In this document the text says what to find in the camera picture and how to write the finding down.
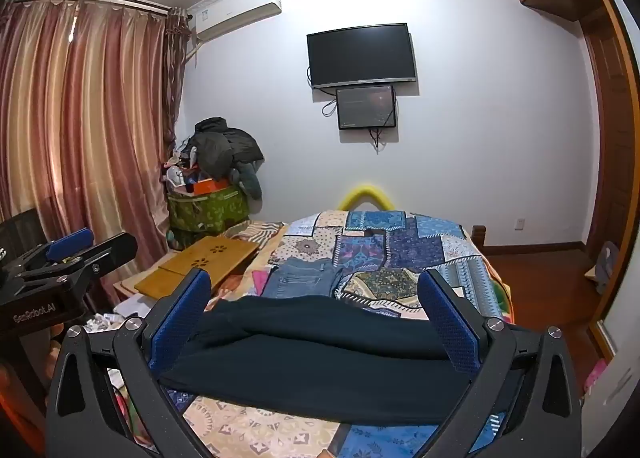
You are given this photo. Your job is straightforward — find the dark teal fleece pants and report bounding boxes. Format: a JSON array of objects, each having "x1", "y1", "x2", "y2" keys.
[{"x1": 160, "y1": 296, "x2": 470, "y2": 426}]

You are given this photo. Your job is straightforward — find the white clothes pile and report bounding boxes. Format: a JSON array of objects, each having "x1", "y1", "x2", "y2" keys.
[{"x1": 84, "y1": 293, "x2": 156, "y2": 334}]

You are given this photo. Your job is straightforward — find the pink garment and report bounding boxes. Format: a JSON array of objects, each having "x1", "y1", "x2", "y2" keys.
[{"x1": 252, "y1": 269, "x2": 271, "y2": 297}]

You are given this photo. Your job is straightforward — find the green storage bag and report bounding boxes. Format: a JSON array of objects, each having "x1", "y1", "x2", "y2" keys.
[{"x1": 168, "y1": 186, "x2": 250, "y2": 235}]

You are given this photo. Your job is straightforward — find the patchwork blue bed quilt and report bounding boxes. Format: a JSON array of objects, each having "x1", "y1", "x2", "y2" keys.
[{"x1": 169, "y1": 210, "x2": 513, "y2": 457}]

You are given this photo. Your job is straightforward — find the folded blue jeans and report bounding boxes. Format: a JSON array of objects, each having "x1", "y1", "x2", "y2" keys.
[{"x1": 262, "y1": 258, "x2": 343, "y2": 299}]

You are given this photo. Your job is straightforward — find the orange box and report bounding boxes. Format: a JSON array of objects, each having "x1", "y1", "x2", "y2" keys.
[{"x1": 192, "y1": 178, "x2": 230, "y2": 196}]

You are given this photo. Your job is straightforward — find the dark jacket pile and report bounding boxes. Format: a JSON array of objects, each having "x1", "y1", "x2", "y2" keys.
[{"x1": 182, "y1": 117, "x2": 265, "y2": 200}]

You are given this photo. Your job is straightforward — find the pink striped curtain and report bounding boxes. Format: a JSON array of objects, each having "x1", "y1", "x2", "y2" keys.
[{"x1": 1, "y1": 0, "x2": 189, "y2": 303}]

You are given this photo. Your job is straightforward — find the yellow foam bed guard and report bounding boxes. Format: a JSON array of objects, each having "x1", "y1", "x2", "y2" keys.
[{"x1": 337, "y1": 184, "x2": 395, "y2": 211}]

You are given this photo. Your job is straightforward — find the white air conditioner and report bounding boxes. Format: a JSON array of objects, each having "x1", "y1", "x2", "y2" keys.
[{"x1": 192, "y1": 0, "x2": 282, "y2": 44}]

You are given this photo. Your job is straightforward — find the brown wooden wardrobe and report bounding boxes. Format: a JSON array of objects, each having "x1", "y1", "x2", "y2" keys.
[{"x1": 503, "y1": 0, "x2": 640, "y2": 358}]

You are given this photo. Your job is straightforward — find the small black wall monitor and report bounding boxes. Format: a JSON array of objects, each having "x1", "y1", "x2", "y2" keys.
[{"x1": 336, "y1": 86, "x2": 396, "y2": 130}]

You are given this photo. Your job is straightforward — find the wall-mounted black television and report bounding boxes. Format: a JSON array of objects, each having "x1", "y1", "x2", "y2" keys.
[{"x1": 307, "y1": 23, "x2": 416, "y2": 89}]

